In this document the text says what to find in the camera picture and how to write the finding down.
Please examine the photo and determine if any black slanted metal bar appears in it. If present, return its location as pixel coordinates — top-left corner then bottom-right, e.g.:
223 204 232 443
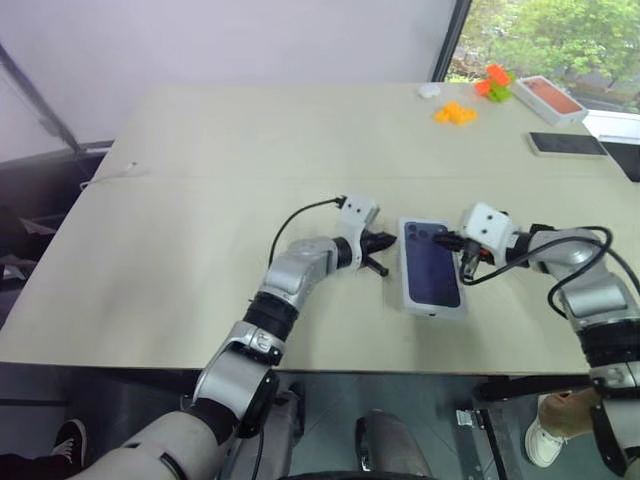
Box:
0 39 84 154

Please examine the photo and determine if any phone box with orange print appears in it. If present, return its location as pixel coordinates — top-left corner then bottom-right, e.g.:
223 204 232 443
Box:
513 74 590 126

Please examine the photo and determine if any yellow-orange toy block cluster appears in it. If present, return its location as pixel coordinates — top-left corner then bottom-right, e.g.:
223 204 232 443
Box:
432 101 480 129

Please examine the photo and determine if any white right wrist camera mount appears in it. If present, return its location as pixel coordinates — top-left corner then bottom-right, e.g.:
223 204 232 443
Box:
459 202 516 266

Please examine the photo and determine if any smartphone in cream case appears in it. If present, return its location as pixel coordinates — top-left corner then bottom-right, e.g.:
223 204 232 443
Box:
528 131 609 159

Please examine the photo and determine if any black table frame bar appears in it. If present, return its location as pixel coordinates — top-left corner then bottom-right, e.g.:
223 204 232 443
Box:
472 374 591 401

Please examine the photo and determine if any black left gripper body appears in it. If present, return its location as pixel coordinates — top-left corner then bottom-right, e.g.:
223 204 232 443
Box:
360 234 379 267

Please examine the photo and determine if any black sneaker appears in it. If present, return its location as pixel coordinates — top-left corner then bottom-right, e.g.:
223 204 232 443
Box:
49 418 89 469

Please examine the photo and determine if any white window sill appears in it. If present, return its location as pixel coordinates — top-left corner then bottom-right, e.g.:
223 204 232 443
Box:
582 108 640 141

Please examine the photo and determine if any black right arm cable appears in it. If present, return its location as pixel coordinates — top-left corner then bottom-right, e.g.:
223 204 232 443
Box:
459 225 640 321

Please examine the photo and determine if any black flat panel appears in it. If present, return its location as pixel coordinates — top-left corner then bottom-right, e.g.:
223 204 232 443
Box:
597 139 640 184

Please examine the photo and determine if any person's bare ankle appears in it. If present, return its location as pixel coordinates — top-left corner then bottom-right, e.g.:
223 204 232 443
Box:
537 389 601 441

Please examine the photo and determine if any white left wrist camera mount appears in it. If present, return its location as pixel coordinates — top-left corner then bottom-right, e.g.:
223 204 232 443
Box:
335 193 381 271

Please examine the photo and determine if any orange toy block figure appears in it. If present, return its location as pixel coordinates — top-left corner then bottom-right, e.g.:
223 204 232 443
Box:
474 63 516 97

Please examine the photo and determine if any white shoe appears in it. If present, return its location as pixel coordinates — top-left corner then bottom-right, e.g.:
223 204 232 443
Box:
524 417 569 469

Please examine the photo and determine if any black window frame post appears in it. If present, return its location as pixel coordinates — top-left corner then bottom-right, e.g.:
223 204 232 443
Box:
429 0 474 84

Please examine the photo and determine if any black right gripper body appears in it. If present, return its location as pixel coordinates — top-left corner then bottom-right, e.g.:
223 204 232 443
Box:
458 238 495 282

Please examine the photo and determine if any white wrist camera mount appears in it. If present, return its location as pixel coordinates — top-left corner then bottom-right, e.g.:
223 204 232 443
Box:
459 202 516 266
335 193 381 271

